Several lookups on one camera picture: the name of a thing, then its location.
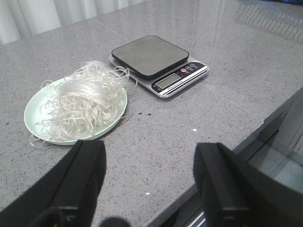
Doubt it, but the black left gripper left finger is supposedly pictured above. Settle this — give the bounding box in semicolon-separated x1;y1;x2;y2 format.
0;140;106;227

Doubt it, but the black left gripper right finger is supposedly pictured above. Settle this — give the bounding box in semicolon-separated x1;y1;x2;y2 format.
193;143;303;227

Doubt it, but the white vermicelli noodle bundle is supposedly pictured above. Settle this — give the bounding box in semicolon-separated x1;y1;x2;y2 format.
29;61;132;148

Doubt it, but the pale green round plate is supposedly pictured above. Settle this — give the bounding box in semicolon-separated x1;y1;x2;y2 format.
24;79;127;145

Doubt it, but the silver black digital kitchen scale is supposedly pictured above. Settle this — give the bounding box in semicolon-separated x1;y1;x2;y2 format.
108;35;209;98

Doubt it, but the white pleated curtain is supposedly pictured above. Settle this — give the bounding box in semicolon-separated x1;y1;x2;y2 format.
0;0;142;44

